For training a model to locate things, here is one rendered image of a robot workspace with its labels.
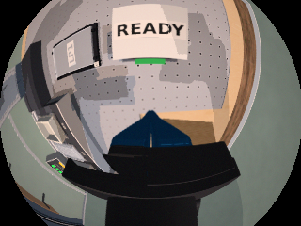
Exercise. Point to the white ready button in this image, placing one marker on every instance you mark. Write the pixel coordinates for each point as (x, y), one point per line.
(150, 33)

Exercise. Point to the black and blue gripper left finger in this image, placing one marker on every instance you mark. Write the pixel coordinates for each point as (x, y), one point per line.
(136, 134)

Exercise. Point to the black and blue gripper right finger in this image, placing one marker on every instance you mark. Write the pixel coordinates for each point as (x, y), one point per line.
(164, 134)

